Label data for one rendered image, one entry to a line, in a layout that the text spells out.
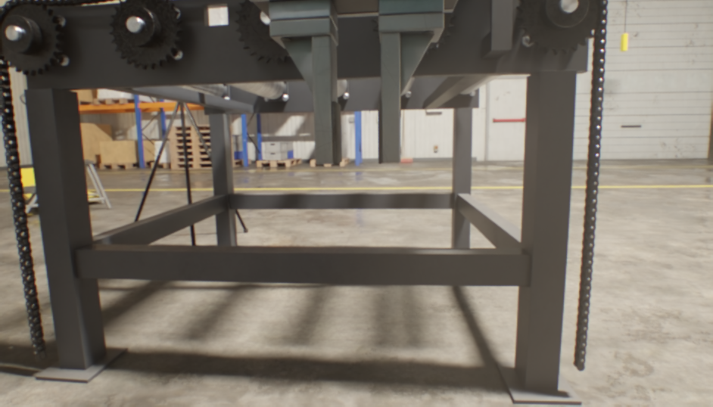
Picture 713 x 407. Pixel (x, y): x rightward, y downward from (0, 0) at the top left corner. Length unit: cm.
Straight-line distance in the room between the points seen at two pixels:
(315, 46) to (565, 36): 70
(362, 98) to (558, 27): 111
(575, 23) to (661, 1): 1153
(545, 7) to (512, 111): 951
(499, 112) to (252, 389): 966
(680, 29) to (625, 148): 318
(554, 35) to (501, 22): 12
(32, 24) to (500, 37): 102
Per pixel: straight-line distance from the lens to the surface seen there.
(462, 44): 87
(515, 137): 1035
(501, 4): 83
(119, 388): 118
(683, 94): 1238
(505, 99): 1031
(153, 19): 95
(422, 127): 991
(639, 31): 1195
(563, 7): 86
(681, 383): 127
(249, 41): 87
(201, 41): 96
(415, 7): 24
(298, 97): 184
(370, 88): 179
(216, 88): 182
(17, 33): 113
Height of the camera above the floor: 60
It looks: 7 degrees down
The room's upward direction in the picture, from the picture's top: 1 degrees counter-clockwise
